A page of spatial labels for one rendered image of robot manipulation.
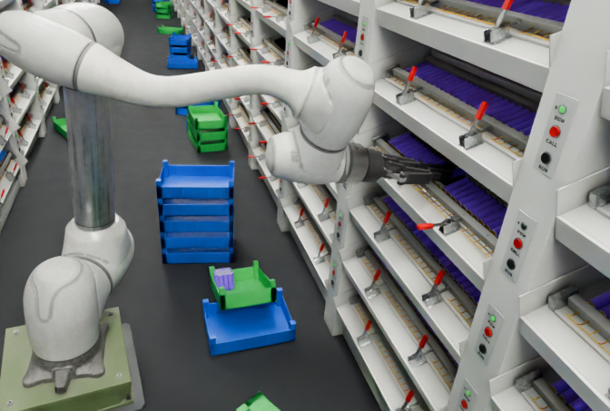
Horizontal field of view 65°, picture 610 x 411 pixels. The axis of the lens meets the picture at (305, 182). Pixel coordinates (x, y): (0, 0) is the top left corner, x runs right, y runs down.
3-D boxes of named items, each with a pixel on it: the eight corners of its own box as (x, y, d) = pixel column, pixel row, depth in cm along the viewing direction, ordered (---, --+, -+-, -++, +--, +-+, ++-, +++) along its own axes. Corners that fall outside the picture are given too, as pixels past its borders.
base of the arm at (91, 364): (17, 403, 109) (13, 386, 106) (35, 333, 127) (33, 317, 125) (103, 389, 114) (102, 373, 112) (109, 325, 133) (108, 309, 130)
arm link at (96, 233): (54, 301, 128) (91, 254, 148) (113, 309, 129) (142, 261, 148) (18, 1, 94) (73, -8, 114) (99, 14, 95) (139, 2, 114)
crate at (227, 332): (210, 357, 161) (210, 339, 157) (202, 315, 178) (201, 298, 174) (295, 340, 170) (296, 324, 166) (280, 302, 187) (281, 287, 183)
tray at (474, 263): (486, 298, 91) (483, 261, 86) (359, 163, 142) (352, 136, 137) (574, 256, 94) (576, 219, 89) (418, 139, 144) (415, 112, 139)
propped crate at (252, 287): (210, 286, 193) (208, 266, 192) (259, 278, 199) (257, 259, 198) (220, 310, 164) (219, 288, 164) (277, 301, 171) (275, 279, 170)
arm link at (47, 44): (79, 39, 85) (111, 28, 97) (-23, -4, 83) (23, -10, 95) (66, 104, 90) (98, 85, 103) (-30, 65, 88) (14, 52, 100)
